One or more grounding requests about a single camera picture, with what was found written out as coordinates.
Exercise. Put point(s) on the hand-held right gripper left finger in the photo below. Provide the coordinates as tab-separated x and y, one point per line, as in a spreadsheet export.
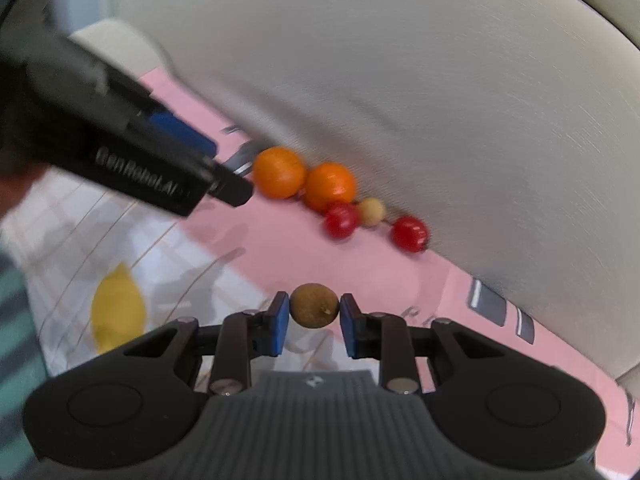
277	322

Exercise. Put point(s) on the small orange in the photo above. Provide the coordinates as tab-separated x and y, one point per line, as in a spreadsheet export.
279	172
330	186

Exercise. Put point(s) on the small pale beige fruit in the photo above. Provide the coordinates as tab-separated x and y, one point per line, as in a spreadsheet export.
372	211

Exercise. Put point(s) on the red cherry tomato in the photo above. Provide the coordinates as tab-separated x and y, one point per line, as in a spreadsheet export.
341	220
410	234

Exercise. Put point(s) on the lemon printed pink cloth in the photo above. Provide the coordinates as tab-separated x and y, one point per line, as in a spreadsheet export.
280	250

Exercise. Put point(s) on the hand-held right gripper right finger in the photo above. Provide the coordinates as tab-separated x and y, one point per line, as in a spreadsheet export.
350	327

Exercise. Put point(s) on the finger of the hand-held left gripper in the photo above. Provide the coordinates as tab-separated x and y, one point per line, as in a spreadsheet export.
185	132
232	187

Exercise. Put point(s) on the small brown round fruit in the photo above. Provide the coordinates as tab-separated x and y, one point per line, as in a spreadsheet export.
314	305

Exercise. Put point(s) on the beige fabric sofa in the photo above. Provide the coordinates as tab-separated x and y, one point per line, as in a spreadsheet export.
400	85

